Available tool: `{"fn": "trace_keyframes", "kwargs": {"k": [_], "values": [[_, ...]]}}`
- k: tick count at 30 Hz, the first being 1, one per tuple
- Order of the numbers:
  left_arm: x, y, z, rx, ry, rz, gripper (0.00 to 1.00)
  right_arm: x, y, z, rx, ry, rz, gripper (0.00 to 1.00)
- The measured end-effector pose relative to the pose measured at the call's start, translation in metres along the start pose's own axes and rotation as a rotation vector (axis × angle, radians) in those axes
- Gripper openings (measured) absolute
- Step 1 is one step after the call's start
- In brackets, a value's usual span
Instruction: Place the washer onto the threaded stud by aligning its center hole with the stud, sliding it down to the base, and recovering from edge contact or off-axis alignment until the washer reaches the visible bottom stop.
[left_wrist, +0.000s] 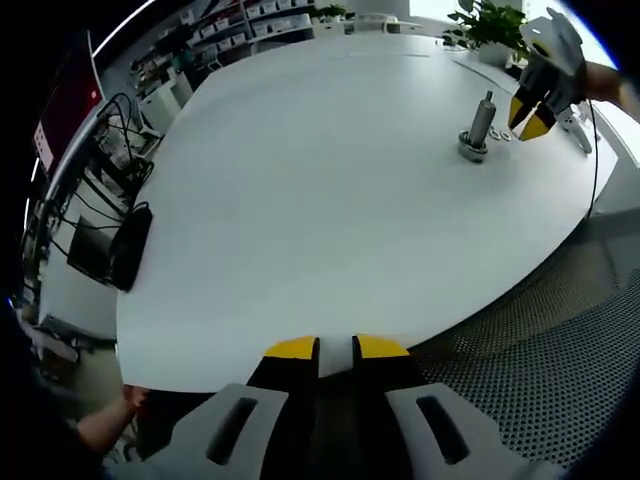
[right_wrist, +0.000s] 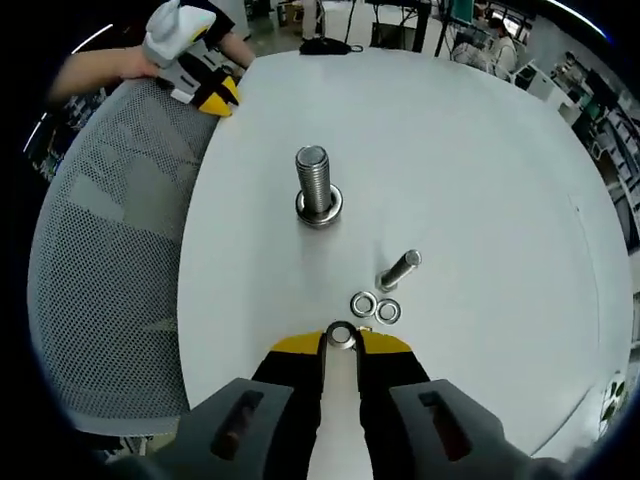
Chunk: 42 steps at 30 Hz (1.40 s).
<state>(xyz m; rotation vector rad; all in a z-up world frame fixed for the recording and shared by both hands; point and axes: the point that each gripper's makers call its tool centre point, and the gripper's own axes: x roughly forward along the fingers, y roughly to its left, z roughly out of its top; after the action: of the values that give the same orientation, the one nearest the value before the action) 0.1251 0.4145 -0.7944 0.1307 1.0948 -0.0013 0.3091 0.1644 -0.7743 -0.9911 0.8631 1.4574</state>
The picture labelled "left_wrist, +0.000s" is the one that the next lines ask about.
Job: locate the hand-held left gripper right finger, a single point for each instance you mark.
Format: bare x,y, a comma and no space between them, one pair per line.
415,430

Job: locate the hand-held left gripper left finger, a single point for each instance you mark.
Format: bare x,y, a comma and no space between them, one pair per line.
270,430

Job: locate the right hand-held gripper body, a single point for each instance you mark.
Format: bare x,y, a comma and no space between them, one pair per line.
552,55

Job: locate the large metal stud with base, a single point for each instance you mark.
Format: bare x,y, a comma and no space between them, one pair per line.
477,127

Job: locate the person's right hand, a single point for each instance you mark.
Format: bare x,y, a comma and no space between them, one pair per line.
602,80

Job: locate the white handheld controller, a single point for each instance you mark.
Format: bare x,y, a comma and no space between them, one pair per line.
576,131

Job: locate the white plant pot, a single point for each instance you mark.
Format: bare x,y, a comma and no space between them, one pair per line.
495,52

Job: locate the green potted plant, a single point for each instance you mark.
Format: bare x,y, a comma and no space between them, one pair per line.
492,22

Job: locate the white flat tabletop device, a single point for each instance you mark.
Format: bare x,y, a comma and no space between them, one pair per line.
382,22

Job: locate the black flat box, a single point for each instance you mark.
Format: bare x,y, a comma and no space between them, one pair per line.
89,250

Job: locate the shelf with white bins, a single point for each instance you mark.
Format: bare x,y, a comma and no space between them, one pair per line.
250,22

